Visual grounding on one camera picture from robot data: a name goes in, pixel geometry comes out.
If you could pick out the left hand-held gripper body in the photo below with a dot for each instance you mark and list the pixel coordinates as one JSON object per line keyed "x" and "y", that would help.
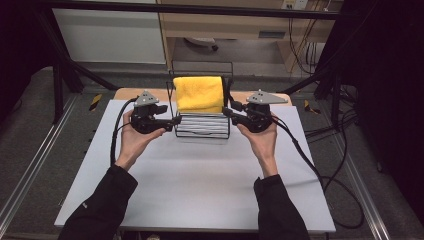
{"x": 146, "y": 118}

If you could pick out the office chair base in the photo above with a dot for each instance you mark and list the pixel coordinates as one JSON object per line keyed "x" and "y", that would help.
{"x": 201, "y": 42}

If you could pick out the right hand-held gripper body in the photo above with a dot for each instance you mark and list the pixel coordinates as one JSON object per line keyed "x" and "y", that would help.
{"x": 258, "y": 115}

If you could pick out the yellow black striped tape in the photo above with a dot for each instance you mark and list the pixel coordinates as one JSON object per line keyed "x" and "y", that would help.
{"x": 311, "y": 107}
{"x": 95, "y": 102}

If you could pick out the light wooden desk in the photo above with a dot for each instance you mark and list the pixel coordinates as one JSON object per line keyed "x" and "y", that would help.
{"x": 233, "y": 25}

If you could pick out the white power strip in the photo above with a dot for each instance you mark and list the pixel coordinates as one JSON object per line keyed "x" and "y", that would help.
{"x": 295, "y": 4}

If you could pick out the wooden table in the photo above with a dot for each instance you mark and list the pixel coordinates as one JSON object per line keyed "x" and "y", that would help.
{"x": 125, "y": 94}

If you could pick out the white board sheet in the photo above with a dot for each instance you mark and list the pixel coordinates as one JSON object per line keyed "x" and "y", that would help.
{"x": 200, "y": 173}

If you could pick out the yellow towel with black trim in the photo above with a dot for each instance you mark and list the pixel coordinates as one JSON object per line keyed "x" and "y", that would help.
{"x": 199, "y": 94}

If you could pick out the person's right hand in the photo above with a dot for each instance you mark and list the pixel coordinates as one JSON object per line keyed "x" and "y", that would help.
{"x": 263, "y": 146}

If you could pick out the black metal frame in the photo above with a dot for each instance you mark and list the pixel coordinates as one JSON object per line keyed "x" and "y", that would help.
{"x": 200, "y": 9}

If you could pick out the white cabinet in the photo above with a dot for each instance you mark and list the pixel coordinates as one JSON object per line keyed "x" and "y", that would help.
{"x": 106, "y": 36}

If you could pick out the aluminium rail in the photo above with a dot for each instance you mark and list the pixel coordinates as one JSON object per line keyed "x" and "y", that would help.
{"x": 363, "y": 190}
{"x": 36, "y": 160}

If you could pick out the black curtain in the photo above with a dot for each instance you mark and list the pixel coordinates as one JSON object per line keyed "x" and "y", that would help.
{"x": 390, "y": 83}
{"x": 20, "y": 50}

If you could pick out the person's left hand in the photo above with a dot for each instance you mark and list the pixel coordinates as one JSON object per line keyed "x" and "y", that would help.
{"x": 133, "y": 143}

